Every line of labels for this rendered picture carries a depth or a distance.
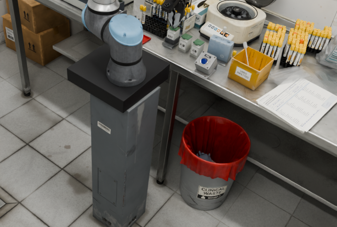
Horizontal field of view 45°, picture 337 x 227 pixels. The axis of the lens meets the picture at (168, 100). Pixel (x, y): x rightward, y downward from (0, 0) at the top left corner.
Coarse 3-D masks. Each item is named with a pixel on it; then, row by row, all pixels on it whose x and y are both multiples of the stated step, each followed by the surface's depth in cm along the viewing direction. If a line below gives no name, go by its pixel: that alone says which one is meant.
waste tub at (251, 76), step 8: (248, 48) 174; (240, 56) 172; (248, 56) 176; (256, 56) 173; (264, 56) 171; (232, 64) 167; (240, 64) 164; (256, 64) 175; (264, 64) 173; (232, 72) 169; (240, 72) 166; (248, 72) 164; (256, 72) 161; (264, 72) 166; (240, 80) 168; (248, 80) 166; (256, 80) 163; (264, 80) 173
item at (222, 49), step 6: (216, 36) 177; (210, 42) 177; (216, 42) 175; (222, 42) 174; (228, 42) 175; (210, 48) 178; (216, 48) 177; (222, 48) 175; (228, 48) 174; (216, 54) 179; (222, 54) 177; (228, 54) 176; (222, 60) 179; (228, 60) 179
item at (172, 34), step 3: (168, 30) 182; (171, 30) 182; (177, 30) 182; (168, 33) 182; (171, 33) 182; (174, 33) 181; (177, 33) 183; (168, 36) 183; (171, 36) 183; (174, 36) 182; (177, 36) 184; (174, 39) 183
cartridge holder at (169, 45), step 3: (180, 36) 186; (165, 39) 185; (168, 39) 184; (171, 39) 183; (177, 39) 185; (162, 42) 185; (165, 42) 185; (168, 42) 185; (171, 42) 184; (174, 42) 183; (177, 42) 186; (165, 45) 184; (168, 45) 183; (171, 45) 184; (174, 45) 184; (171, 48) 183
